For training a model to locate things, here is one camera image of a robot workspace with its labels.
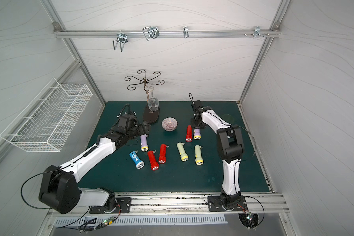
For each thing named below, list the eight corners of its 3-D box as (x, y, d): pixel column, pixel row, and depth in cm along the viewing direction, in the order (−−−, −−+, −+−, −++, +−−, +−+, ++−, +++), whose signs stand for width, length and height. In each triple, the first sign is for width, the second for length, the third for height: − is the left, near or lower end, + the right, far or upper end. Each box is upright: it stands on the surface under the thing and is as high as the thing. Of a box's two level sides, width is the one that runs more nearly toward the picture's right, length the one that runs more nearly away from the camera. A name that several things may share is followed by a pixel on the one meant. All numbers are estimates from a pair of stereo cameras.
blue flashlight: (137, 170, 86) (135, 168, 84) (130, 155, 93) (128, 153, 90) (145, 165, 88) (144, 163, 86) (137, 151, 95) (136, 148, 92)
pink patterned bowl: (161, 133, 106) (161, 127, 100) (163, 123, 112) (162, 117, 107) (177, 133, 106) (177, 127, 101) (177, 123, 112) (177, 117, 107)
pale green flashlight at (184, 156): (181, 162, 90) (181, 160, 88) (176, 144, 98) (176, 142, 96) (188, 160, 90) (189, 158, 89) (183, 142, 99) (183, 141, 97)
